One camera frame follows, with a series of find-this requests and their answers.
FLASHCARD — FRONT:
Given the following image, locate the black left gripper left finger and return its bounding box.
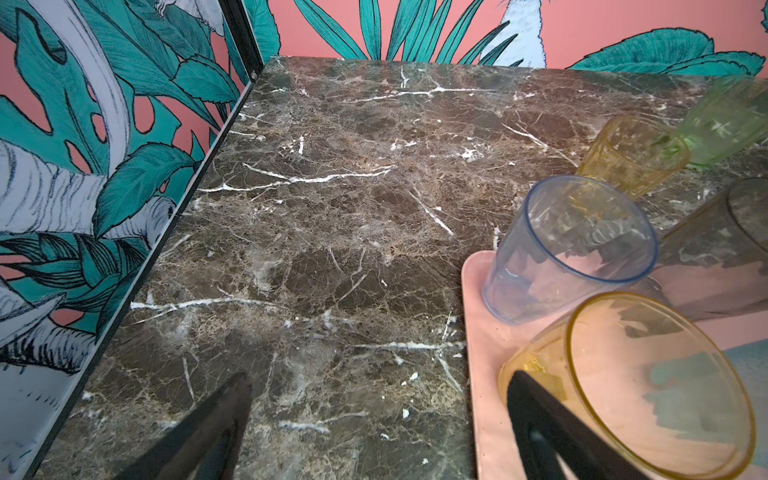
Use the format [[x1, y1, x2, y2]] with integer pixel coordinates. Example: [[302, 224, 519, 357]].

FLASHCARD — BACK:
[[115, 372, 252, 479]]

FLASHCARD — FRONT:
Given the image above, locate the black left corner post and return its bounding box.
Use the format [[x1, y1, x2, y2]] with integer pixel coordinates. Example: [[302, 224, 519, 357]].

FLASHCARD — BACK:
[[219, 0, 264, 80]]

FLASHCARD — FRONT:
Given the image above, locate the tall yellow glass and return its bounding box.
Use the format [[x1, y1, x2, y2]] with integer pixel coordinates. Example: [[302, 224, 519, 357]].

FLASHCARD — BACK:
[[497, 292, 757, 479]]

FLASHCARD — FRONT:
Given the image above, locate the clear blue tall glass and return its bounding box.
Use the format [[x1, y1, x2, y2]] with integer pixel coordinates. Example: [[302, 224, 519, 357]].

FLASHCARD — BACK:
[[482, 175, 659, 325]]

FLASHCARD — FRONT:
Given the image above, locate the dark smoky glass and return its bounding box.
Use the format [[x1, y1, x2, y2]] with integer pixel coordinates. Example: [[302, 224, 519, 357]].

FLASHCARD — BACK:
[[631, 178, 767, 321]]

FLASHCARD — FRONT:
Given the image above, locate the green right glass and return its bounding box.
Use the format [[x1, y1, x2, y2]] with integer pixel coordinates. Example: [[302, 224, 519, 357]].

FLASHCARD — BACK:
[[676, 76, 767, 169]]

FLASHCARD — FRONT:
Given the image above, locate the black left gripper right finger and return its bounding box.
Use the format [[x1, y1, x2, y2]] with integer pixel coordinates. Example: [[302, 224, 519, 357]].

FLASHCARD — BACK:
[[506, 370, 646, 479]]

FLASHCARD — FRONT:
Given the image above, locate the pink tray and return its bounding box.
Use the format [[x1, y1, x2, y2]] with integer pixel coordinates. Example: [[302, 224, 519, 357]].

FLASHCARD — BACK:
[[462, 251, 767, 479]]

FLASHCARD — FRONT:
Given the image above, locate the short yellow glass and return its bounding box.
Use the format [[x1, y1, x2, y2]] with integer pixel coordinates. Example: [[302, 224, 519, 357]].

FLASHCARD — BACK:
[[576, 116, 690, 200]]

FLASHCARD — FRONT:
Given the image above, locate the frosted teal glass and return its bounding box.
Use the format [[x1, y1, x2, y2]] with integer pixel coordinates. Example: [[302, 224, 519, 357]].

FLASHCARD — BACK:
[[643, 340, 767, 448]]

